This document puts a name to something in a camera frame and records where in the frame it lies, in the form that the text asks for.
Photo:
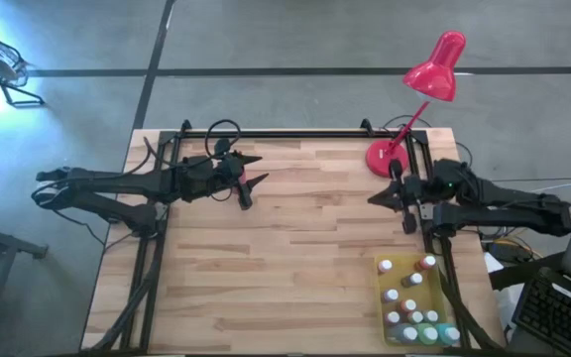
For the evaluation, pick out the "large green bottle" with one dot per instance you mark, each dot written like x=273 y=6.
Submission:
x=429 y=335

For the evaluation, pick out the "red desk lamp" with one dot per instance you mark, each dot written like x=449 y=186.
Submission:
x=436 y=74

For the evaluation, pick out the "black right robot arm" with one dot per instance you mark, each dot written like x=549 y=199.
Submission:
x=503 y=203

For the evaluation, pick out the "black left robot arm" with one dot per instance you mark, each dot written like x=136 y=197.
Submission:
x=107 y=186

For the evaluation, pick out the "ochre yellow paint bottle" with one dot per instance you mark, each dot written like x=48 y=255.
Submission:
x=415 y=317

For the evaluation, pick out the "black aluminium frame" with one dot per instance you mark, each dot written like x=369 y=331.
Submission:
x=315 y=134

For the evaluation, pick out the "black keyboard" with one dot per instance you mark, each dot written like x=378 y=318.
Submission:
x=553 y=312

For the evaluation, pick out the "black power adapter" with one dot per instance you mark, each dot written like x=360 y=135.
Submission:
x=508 y=252

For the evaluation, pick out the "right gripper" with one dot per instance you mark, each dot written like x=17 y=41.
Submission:
x=422 y=196

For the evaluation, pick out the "red orange paint bottle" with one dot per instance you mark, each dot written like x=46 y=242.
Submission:
x=425 y=263

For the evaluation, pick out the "yellow translucent tray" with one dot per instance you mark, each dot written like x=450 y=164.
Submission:
x=431 y=292

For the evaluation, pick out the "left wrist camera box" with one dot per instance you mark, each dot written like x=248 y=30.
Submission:
x=222 y=146

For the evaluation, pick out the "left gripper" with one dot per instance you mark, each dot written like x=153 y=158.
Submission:
x=206 y=178

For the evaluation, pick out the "large dark teal bottle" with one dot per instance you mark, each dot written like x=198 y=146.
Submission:
x=407 y=335

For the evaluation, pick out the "light blue paint bottle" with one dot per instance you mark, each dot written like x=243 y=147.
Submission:
x=390 y=296

